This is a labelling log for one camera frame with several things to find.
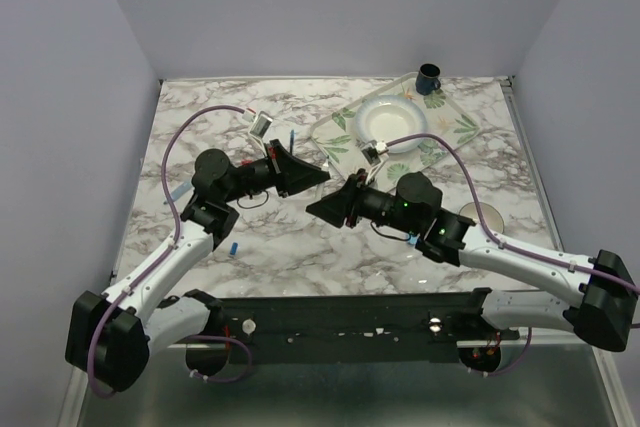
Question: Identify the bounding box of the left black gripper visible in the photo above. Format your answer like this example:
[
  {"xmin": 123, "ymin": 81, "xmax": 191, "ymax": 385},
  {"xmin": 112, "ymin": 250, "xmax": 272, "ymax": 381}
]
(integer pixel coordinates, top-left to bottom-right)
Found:
[{"xmin": 223, "ymin": 139, "xmax": 331, "ymax": 204}]

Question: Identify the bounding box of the white marker pen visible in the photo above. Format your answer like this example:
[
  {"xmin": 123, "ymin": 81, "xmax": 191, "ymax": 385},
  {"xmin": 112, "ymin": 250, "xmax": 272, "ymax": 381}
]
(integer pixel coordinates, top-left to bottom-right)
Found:
[{"xmin": 314, "ymin": 157, "xmax": 331, "ymax": 201}]

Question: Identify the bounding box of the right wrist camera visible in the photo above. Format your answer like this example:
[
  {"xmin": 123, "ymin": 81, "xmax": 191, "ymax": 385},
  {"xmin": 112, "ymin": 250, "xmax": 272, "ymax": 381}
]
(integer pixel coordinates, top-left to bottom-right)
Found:
[{"xmin": 360, "ymin": 140, "xmax": 388, "ymax": 168}]

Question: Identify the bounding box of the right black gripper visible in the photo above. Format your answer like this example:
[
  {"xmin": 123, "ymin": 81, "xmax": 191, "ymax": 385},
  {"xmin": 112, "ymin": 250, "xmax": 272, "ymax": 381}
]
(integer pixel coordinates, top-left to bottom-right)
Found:
[{"xmin": 305, "ymin": 169, "xmax": 420, "ymax": 236}]

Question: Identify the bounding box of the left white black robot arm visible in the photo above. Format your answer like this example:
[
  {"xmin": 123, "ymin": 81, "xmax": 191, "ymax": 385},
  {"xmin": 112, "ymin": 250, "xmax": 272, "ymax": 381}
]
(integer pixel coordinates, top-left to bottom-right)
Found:
[{"xmin": 65, "ymin": 140, "xmax": 330, "ymax": 398}]

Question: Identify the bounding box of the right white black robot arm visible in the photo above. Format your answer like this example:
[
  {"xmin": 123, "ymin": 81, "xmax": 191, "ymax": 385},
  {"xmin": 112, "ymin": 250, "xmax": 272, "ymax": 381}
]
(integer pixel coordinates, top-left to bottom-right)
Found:
[{"xmin": 306, "ymin": 173, "xmax": 639, "ymax": 352}]

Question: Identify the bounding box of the aluminium frame rail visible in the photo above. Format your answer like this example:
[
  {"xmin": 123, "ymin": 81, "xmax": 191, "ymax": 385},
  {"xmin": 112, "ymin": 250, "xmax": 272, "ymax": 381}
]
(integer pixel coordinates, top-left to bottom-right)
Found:
[{"xmin": 500, "ymin": 76, "xmax": 638, "ymax": 426}]

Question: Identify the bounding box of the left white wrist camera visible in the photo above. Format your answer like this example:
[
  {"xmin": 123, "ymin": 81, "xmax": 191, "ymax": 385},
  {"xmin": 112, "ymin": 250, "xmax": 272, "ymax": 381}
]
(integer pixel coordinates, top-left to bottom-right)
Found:
[{"xmin": 248, "ymin": 112, "xmax": 273, "ymax": 141}]

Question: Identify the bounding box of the dark blue mug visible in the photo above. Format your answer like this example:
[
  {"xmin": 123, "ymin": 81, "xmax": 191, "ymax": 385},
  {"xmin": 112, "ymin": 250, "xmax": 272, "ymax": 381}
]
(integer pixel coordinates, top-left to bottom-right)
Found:
[{"xmin": 415, "ymin": 63, "xmax": 441, "ymax": 96}]

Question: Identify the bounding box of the blue gel pen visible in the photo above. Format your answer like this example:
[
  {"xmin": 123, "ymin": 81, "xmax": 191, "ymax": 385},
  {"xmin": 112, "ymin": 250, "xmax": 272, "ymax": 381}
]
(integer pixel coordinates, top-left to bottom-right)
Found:
[{"xmin": 289, "ymin": 129, "xmax": 296, "ymax": 155}]

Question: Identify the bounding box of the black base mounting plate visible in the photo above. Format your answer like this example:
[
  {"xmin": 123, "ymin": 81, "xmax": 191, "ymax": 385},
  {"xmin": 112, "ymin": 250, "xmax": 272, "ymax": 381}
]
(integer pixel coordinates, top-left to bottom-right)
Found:
[{"xmin": 196, "ymin": 288, "xmax": 513, "ymax": 364}]

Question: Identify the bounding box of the white blue rimmed bowl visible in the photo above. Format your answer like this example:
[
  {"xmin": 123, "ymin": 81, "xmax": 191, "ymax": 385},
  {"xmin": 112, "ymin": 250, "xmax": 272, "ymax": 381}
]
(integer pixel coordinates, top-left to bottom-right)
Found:
[{"xmin": 353, "ymin": 95, "xmax": 428, "ymax": 154}]

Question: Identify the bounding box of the small white dark-rimmed bowl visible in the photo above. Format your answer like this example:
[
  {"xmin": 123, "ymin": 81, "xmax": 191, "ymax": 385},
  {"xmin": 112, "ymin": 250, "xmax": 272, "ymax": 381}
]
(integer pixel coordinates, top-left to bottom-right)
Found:
[{"xmin": 458, "ymin": 202, "xmax": 505, "ymax": 236}]

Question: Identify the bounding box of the floral serving tray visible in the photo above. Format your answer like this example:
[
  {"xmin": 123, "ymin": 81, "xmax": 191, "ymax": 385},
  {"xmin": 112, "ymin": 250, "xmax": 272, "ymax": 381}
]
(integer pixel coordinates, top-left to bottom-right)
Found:
[{"xmin": 310, "ymin": 72, "xmax": 481, "ymax": 178}]

